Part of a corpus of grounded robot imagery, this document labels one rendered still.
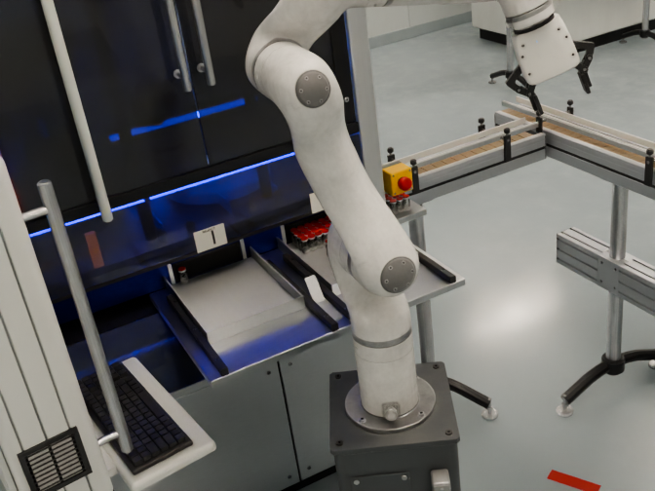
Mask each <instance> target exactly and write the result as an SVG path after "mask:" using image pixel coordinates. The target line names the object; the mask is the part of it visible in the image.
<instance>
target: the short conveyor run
mask: <svg viewBox="0 0 655 491"><path fill-rule="evenodd" d="M478 122H479V123H480V125H479V126H478V131H479V132H477V133H474V134H471V135H468V136H465V137H462V138H459V139H456V140H453V141H450V142H448V143H445V144H442V145H439V146H436V147H433V148H430V149H427V150H424V151H421V152H418V153H415V154H412V155H409V156H406V157H403V158H400V159H398V160H395V154H392V153H393V152H394V148H393V147H388V148H387V152H388V153H390V155H387V159H388V163H386V164H383V165H382V166H385V165H388V164H391V163H394V162H397V161H400V162H402V163H403V164H405V165H407V166H409V167H411V173H412V185H413V189H412V190H410V191H407V192H405V193H406V194H408V195H409V199H410V200H412V201H414V202H415V203H417V204H422V203H424V202H427V201H430V200H433V199H436V198H437V197H440V196H443V195H446V194H449V193H451V192H454V191H457V190H460V189H462V188H465V187H468V186H471V185H474V184H476V183H479V182H482V181H485V180H488V179H489V178H492V177H495V176H498V175H501V174H503V173H506V172H509V171H512V170H516V169H519V168H522V167H525V166H528V165H530V164H533V163H536V162H539V161H541V160H544V159H547V155H546V134H545V133H543V132H540V133H539V132H535V131H532V130H533V129H536V128H538V123H537V122H534V123H531V124H528V125H525V126H524V125H523V124H525V117H524V118H520V119H517V120H515V121H512V122H509V123H506V124H503V125H500V126H497V127H494V128H491V129H488V130H486V129H485V124H483V123H484V118H478ZM473 140H474V141H473ZM470 141H471V142H470ZM467 142H468V143H467ZM464 143H465V144H464ZM461 144H462V145H461ZM458 145H459V146H458ZM455 146H456V147H455ZM452 147H453V148H452ZM449 148H450V149H449ZM446 149H447V150H446ZM441 151H442V152H441ZM438 152H439V153H438ZM435 153H436V154H435ZM432 154H433V155H432ZM429 155H430V156H429ZM426 156H427V157H426ZM423 157H424V158H423ZM420 158H421V159H420ZM417 159H418V160H417Z"/></svg>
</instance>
